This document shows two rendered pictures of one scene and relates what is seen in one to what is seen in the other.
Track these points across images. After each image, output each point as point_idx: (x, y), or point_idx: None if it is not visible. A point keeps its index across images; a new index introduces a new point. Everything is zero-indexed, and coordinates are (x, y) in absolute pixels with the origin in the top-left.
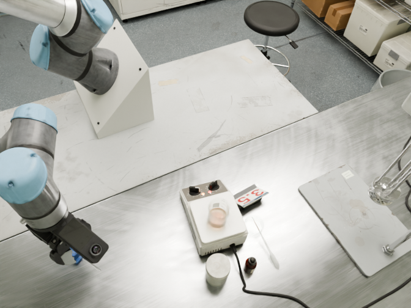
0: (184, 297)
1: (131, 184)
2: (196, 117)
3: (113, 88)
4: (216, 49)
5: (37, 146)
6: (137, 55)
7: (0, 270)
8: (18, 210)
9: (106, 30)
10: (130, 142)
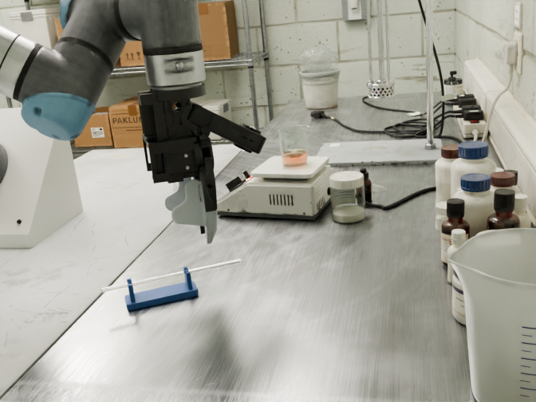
0: (350, 238)
1: (146, 240)
2: (133, 190)
3: (13, 168)
4: None
5: None
6: None
7: (96, 362)
8: (183, 24)
9: None
10: (84, 230)
